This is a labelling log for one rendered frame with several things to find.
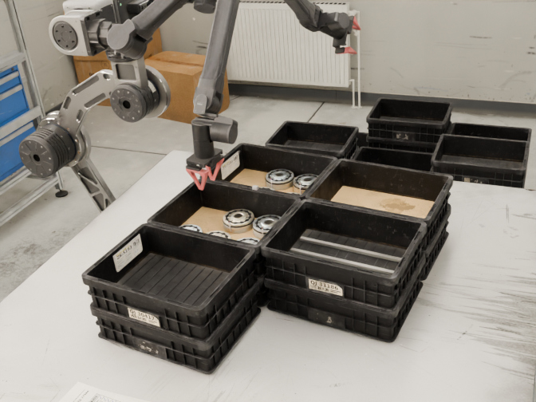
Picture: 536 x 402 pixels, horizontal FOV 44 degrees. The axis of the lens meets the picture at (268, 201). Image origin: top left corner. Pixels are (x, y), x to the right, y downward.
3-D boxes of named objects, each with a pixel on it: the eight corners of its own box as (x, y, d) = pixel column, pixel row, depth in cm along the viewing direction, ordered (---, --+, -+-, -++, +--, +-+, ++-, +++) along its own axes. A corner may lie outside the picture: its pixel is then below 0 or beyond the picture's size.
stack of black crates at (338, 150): (270, 222, 349) (263, 144, 326) (290, 195, 372) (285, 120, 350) (344, 233, 334) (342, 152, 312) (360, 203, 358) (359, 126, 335)
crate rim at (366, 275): (258, 255, 189) (258, 248, 188) (303, 204, 212) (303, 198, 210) (395, 287, 172) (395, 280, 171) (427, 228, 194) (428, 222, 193)
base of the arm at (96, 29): (104, 48, 209) (96, 9, 203) (125, 49, 207) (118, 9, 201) (88, 57, 203) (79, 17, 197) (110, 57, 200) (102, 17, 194)
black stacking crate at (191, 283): (88, 309, 189) (79, 277, 183) (150, 254, 211) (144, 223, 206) (206, 348, 172) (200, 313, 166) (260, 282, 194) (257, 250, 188)
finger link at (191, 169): (219, 184, 196) (218, 155, 192) (206, 195, 191) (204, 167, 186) (200, 179, 199) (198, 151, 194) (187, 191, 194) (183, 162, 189)
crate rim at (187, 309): (80, 283, 184) (77, 276, 183) (145, 228, 207) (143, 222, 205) (201, 319, 167) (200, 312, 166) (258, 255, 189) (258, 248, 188)
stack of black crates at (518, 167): (426, 245, 320) (430, 160, 297) (436, 213, 344) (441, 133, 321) (514, 258, 306) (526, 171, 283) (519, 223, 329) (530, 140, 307)
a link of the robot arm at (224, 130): (210, 100, 192) (196, 92, 184) (246, 104, 188) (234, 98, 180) (202, 140, 192) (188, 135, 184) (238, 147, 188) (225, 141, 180)
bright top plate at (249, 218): (217, 222, 216) (217, 221, 215) (233, 207, 223) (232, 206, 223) (244, 229, 211) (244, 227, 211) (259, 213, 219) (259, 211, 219)
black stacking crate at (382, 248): (262, 281, 194) (258, 250, 188) (305, 230, 216) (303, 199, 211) (393, 316, 177) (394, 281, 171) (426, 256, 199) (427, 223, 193)
